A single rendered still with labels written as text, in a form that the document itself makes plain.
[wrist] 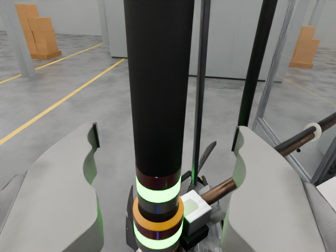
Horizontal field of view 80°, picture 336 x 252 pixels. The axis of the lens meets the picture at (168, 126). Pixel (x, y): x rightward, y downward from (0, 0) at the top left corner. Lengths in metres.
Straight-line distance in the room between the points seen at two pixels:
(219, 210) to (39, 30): 7.96
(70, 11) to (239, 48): 10.74
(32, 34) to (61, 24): 6.37
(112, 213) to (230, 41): 4.74
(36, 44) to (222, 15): 5.99
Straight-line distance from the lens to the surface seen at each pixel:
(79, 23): 14.14
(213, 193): 0.24
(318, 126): 0.40
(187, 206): 0.22
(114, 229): 2.07
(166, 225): 0.17
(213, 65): 5.73
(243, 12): 5.63
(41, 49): 8.42
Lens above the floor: 1.73
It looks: 31 degrees down
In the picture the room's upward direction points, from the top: 2 degrees clockwise
